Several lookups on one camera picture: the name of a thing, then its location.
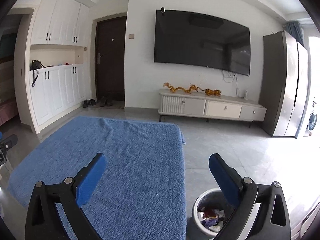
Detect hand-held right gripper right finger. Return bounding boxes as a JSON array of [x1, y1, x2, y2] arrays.
[[209, 153, 292, 240]]

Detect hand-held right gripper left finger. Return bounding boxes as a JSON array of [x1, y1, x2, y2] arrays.
[[24, 153, 107, 240]]

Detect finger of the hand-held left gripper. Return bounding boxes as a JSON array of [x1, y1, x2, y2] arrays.
[[0, 134, 18, 152]]

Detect purple wrapper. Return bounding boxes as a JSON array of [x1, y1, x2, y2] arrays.
[[201, 217, 220, 228]]

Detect blue fluffy blanket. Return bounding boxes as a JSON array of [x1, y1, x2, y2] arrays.
[[7, 116, 187, 240]]

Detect beige wooden furniture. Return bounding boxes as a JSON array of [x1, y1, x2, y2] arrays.
[[0, 60, 16, 105]]

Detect white lower cabinet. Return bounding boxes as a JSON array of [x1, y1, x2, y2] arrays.
[[29, 64, 87, 134]]

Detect white tv cabinet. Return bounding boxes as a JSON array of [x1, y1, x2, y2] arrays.
[[158, 88, 267, 128]]

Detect grey doormat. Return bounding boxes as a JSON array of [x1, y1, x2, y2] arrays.
[[91, 100, 125, 110]]

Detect dark handbag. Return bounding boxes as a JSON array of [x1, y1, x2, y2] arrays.
[[30, 60, 54, 87]]

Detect golden dragon ornament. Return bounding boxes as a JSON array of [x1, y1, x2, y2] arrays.
[[163, 82, 203, 94]]

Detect washing machine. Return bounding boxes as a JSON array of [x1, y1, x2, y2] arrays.
[[307, 100, 318, 132]]

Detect grey steel refrigerator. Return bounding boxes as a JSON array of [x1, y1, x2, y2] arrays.
[[259, 31, 310, 138]]

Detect dark brown entrance door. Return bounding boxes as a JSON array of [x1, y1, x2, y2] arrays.
[[94, 16, 127, 103]]

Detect blue curtain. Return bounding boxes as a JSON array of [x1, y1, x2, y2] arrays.
[[285, 21, 305, 47]]

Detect hanging tv cables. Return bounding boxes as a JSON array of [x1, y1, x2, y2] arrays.
[[221, 69, 239, 97]]

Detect white upper wall cabinet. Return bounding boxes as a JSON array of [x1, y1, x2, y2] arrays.
[[30, 0, 90, 47]]

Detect black wall television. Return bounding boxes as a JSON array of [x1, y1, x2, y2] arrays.
[[153, 9, 251, 77]]

